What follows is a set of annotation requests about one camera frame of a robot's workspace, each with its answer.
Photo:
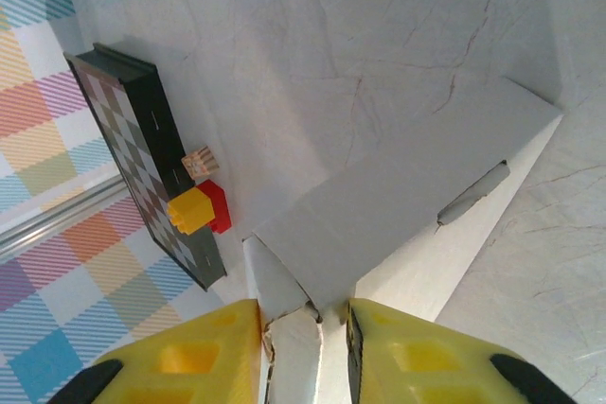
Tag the aluminium corner post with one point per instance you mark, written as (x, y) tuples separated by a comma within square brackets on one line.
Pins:
[(57, 219)]

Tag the white cardboard mailer box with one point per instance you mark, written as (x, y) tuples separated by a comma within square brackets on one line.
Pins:
[(402, 186)]

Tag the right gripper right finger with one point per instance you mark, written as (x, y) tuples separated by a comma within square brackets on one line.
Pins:
[(426, 366)]

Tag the small red toy brick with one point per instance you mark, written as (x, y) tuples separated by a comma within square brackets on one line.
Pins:
[(218, 205)]

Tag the black white chessboard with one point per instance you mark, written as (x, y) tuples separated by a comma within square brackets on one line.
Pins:
[(128, 139)]

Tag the small wooden block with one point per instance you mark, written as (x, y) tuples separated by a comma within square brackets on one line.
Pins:
[(201, 162)]

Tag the yellow toy brick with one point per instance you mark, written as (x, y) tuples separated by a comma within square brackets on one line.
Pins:
[(189, 210)]

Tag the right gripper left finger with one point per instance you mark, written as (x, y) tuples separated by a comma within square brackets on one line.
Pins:
[(189, 361)]

